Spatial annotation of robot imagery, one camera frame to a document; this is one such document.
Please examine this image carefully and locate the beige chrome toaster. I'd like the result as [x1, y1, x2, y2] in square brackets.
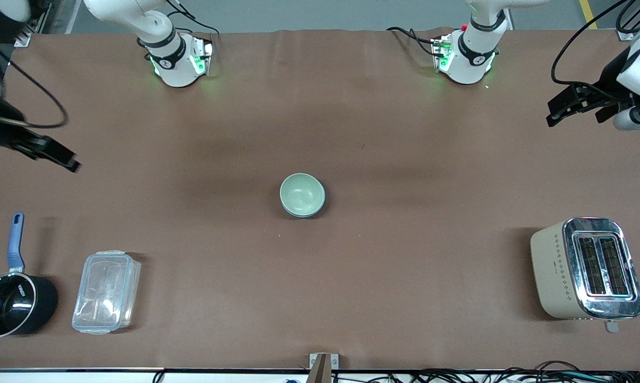
[530, 217, 640, 334]

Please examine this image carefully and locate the black base cable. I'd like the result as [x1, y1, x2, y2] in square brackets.
[166, 0, 221, 39]
[386, 27, 439, 57]

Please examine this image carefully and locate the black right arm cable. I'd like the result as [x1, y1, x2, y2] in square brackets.
[0, 45, 69, 130]

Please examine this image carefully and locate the black cable bundle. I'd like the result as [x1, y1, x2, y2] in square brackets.
[405, 361, 640, 383]

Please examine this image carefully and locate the blue bowl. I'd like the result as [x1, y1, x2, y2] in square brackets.
[282, 205, 325, 219]

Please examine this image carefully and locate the black saucepan with blue handle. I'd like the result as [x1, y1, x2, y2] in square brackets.
[0, 213, 59, 339]

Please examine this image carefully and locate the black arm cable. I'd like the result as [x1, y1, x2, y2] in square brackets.
[551, 0, 640, 89]
[0, 45, 69, 130]

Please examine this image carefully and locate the metal bracket with wooden bar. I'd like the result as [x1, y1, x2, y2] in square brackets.
[309, 353, 339, 383]

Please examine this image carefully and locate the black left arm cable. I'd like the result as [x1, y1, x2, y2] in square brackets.
[551, 0, 640, 89]

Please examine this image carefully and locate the black left base cable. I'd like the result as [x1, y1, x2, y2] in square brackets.
[386, 27, 439, 57]

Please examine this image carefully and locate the clear plastic lidded container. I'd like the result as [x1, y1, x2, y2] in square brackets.
[72, 251, 141, 335]

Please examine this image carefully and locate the brown table cloth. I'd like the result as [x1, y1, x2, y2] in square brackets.
[0, 29, 640, 370]

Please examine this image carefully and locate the glass lid with blue knob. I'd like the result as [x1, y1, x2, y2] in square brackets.
[0, 274, 36, 337]

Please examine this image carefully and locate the black right base cable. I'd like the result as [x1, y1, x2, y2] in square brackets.
[166, 0, 221, 39]

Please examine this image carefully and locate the green bowl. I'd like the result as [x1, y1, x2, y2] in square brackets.
[280, 173, 326, 218]

